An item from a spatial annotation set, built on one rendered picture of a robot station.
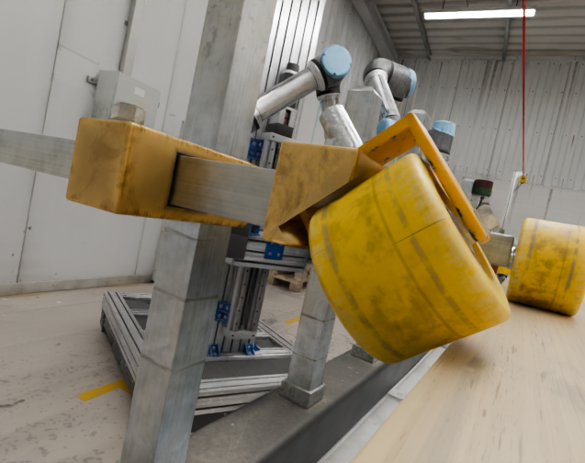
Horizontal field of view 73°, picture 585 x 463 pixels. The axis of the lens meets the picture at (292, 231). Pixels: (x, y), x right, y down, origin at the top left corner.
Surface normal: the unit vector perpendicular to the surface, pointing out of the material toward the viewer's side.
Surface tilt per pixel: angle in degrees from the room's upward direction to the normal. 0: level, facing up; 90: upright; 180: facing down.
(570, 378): 0
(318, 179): 90
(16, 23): 90
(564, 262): 84
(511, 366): 0
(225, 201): 90
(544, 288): 117
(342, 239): 75
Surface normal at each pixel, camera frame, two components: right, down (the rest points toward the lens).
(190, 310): 0.84, 0.20
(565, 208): -0.44, -0.04
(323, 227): -0.63, -0.57
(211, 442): 0.19, -0.98
